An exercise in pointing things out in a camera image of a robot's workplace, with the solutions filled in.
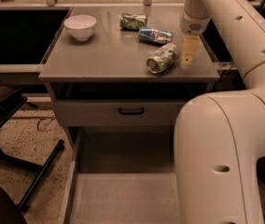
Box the blue crushed soda can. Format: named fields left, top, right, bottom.
left=138, top=27, right=174, bottom=45

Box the silver green 7up can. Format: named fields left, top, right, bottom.
left=146, top=43, right=179, bottom=74

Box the open grey middle drawer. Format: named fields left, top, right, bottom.
left=58, top=130, right=180, bottom=224

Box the black side table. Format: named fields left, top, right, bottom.
left=0, top=75, right=66, bottom=213

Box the white ceramic bowl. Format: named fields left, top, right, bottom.
left=64, top=15, right=97, bottom=41

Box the grey drawer cabinet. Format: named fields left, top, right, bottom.
left=38, top=5, right=221, bottom=224

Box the green crushed soda can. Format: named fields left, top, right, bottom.
left=119, top=13, right=147, bottom=31

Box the grey top drawer front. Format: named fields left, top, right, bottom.
left=53, top=100, right=185, bottom=127

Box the black drawer handle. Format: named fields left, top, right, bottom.
left=119, top=107, right=145, bottom=116

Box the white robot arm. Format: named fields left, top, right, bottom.
left=174, top=0, right=265, bottom=224

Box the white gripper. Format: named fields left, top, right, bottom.
left=180, top=9, right=211, bottom=69

